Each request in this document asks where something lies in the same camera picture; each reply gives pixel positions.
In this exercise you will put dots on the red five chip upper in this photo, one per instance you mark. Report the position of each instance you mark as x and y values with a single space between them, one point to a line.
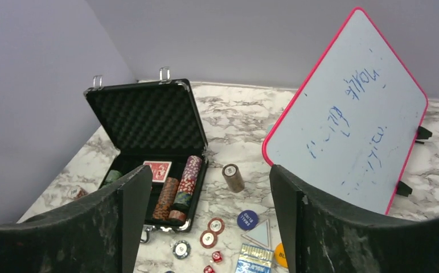
216 225

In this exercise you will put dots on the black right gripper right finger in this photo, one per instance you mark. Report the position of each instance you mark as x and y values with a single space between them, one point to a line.
322 233

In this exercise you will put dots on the blue boxed card deck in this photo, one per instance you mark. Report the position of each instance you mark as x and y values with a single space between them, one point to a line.
254 259

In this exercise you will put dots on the blue small blind button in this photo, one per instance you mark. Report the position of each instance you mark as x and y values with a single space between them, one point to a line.
247 220

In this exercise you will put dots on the orange chip row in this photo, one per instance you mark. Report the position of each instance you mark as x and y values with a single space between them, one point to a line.
166 199

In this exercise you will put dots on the black poker case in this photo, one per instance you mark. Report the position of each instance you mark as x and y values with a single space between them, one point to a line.
157 121

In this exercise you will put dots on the clear triangle card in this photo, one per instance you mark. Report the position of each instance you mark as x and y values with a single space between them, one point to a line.
259 235

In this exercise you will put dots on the brown chip stack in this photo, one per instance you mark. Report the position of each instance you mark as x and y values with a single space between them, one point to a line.
233 178

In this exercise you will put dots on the red die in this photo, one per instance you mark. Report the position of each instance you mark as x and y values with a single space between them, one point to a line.
217 257
208 269

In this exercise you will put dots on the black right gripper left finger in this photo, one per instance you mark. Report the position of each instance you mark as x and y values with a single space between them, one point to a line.
99 232

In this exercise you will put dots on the orange big blind button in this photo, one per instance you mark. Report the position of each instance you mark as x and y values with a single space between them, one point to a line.
280 256

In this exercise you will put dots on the red playing card deck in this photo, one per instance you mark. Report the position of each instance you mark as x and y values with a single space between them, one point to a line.
160 170

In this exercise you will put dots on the purple red chip row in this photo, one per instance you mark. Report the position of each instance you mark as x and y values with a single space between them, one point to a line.
187 183

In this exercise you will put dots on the blue fifty chip upper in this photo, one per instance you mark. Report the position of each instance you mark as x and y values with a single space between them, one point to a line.
181 249

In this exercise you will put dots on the pink framed whiteboard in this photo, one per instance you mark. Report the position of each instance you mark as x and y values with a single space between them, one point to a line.
350 128

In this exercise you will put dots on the red chip stack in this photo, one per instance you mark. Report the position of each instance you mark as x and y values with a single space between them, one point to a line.
76 192

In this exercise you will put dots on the green chip row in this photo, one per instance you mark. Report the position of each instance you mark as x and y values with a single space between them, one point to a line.
111 177

